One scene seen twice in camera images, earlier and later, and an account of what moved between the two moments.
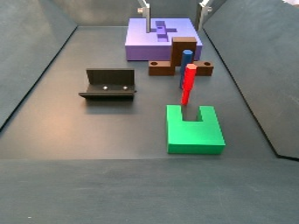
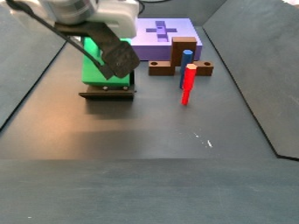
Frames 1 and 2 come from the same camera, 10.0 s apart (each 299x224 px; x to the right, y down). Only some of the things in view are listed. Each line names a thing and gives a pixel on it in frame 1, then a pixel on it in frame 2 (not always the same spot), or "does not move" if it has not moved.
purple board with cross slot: x=152 y=46 does not move
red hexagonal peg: x=188 y=81 does not move
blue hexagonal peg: x=187 y=59 does not move
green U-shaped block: x=190 y=136 -> x=92 y=74
